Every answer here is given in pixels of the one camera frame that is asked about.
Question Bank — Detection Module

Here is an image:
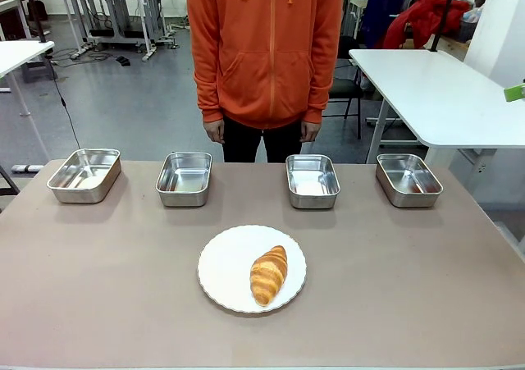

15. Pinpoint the steel rectangular container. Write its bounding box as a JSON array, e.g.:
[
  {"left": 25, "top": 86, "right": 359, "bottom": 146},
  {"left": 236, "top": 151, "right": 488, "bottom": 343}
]
[
  {"left": 155, "top": 152, "right": 213, "bottom": 208},
  {"left": 285, "top": 153, "right": 341, "bottom": 210},
  {"left": 375, "top": 153, "right": 445, "bottom": 209},
  {"left": 46, "top": 148, "right": 122, "bottom": 204}
]

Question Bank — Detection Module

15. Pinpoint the person's left hand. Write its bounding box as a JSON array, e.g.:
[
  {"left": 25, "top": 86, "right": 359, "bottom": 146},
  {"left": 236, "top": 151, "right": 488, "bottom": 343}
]
[{"left": 300, "top": 121, "right": 321, "bottom": 144}]

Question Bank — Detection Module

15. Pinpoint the person's right hand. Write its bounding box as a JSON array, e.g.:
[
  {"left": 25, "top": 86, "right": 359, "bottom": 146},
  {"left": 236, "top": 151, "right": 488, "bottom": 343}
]
[{"left": 203, "top": 121, "right": 226, "bottom": 144}]

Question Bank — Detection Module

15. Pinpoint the white side table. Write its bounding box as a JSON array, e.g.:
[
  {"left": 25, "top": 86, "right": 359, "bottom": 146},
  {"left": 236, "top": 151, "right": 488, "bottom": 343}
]
[{"left": 348, "top": 48, "right": 525, "bottom": 165}]

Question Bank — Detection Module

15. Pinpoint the red jacket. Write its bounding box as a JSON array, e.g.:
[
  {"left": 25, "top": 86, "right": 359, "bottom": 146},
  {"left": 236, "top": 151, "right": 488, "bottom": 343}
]
[{"left": 381, "top": 0, "right": 472, "bottom": 50}]

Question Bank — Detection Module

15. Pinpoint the black folding chair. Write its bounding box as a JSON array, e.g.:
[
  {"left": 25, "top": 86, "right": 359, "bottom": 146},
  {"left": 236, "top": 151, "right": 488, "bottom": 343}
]
[{"left": 322, "top": 35, "right": 366, "bottom": 140}]

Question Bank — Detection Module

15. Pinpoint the person in orange hoodie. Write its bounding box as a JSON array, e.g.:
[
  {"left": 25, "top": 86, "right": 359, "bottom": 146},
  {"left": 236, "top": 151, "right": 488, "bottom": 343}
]
[{"left": 185, "top": 0, "right": 345, "bottom": 164}]

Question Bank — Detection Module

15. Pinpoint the golden croissant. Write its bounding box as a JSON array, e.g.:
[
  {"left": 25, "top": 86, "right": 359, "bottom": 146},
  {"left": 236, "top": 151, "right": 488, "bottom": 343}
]
[{"left": 249, "top": 244, "right": 289, "bottom": 308}]

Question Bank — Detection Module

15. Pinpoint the white scalloped plate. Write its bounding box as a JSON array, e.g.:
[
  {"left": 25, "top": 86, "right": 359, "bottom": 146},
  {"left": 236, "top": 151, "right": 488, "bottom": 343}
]
[{"left": 197, "top": 224, "right": 308, "bottom": 315}]

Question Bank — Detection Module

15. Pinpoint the grey workbench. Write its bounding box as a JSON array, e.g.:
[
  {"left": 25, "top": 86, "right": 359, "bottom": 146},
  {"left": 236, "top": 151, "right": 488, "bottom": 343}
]
[{"left": 60, "top": 0, "right": 181, "bottom": 62}]

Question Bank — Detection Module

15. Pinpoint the black clamp pole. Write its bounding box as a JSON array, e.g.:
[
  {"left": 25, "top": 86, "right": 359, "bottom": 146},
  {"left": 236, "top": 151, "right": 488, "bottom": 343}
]
[{"left": 22, "top": 0, "right": 49, "bottom": 45}]

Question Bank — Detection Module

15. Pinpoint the white desk with pole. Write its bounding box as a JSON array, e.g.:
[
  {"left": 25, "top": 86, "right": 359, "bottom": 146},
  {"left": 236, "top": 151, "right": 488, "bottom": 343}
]
[{"left": 0, "top": 39, "right": 56, "bottom": 162}]

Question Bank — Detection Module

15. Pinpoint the black camera pole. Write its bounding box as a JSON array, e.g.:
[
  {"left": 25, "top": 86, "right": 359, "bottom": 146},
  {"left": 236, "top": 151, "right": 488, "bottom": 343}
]
[{"left": 428, "top": 0, "right": 459, "bottom": 53}]

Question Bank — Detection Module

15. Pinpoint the black floor cable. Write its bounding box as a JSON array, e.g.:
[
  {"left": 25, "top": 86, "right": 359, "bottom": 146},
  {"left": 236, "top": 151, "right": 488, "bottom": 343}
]
[{"left": 43, "top": 52, "right": 82, "bottom": 149}]

